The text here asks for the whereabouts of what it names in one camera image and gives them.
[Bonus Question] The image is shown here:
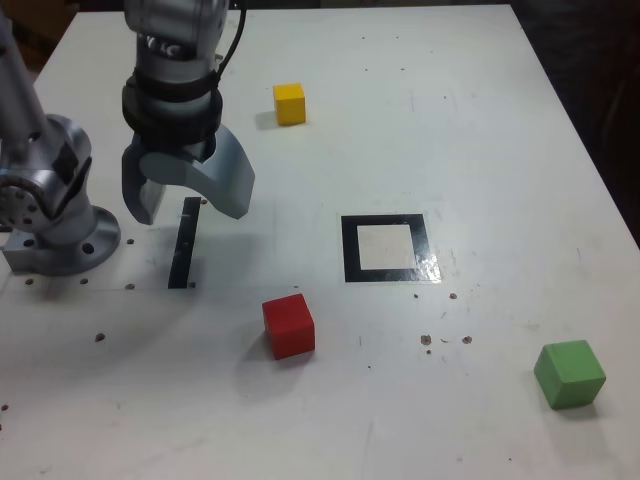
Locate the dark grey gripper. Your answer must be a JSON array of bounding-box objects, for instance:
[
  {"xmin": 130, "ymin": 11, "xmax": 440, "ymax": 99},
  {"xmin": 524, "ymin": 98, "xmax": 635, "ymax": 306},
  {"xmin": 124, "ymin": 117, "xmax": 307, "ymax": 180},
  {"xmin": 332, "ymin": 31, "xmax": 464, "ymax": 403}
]
[{"xmin": 121, "ymin": 124, "xmax": 257, "ymax": 226}]

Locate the red cube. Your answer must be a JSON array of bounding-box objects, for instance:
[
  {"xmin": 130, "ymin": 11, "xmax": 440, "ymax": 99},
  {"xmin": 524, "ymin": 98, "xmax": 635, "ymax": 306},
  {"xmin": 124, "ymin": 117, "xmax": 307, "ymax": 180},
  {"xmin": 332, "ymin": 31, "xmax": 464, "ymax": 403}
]
[{"xmin": 261, "ymin": 293, "xmax": 316, "ymax": 361}]

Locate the yellow cube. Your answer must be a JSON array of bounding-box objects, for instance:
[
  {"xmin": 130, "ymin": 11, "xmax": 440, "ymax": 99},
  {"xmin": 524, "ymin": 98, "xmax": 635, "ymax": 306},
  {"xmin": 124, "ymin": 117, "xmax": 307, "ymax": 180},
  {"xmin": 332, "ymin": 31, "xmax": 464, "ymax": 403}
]
[{"xmin": 272, "ymin": 82, "xmax": 307, "ymax": 127}]

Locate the black tape square outline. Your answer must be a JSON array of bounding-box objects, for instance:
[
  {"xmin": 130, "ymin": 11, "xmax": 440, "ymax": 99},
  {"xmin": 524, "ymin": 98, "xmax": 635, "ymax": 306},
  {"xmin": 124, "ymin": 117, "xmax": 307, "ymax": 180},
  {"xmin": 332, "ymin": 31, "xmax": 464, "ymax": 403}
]
[{"xmin": 340, "ymin": 213, "xmax": 442, "ymax": 284}]

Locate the black tape strip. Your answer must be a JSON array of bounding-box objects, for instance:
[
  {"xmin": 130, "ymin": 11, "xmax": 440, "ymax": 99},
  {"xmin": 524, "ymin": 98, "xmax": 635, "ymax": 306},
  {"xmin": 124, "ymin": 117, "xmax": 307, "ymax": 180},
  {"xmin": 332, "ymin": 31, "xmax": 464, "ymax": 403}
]
[{"xmin": 167, "ymin": 196, "xmax": 201, "ymax": 290}]

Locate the green cube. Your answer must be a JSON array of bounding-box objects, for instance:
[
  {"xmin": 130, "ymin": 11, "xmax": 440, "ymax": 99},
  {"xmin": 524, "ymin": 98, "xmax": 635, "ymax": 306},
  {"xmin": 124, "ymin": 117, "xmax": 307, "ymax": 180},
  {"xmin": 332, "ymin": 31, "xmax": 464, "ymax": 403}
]
[{"xmin": 533, "ymin": 339, "xmax": 607, "ymax": 411}]

